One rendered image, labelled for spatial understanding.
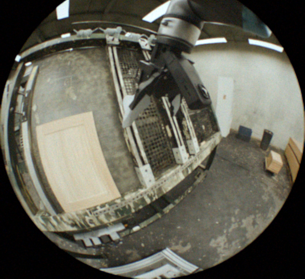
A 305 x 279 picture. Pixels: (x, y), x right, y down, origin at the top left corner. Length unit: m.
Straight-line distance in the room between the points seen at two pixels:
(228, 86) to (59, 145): 3.87
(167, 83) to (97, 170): 0.49
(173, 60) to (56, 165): 0.61
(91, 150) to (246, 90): 5.11
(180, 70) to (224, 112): 3.63
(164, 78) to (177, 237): 1.45
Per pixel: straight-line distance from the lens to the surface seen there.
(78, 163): 0.56
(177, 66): 0.17
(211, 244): 1.57
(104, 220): 0.64
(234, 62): 5.35
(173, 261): 1.21
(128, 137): 0.53
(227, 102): 3.72
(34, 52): 1.07
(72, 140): 0.56
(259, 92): 5.07
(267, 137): 4.13
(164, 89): 0.20
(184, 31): 0.19
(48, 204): 0.69
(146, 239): 1.41
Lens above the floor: 1.40
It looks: 21 degrees down
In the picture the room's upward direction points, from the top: straight up
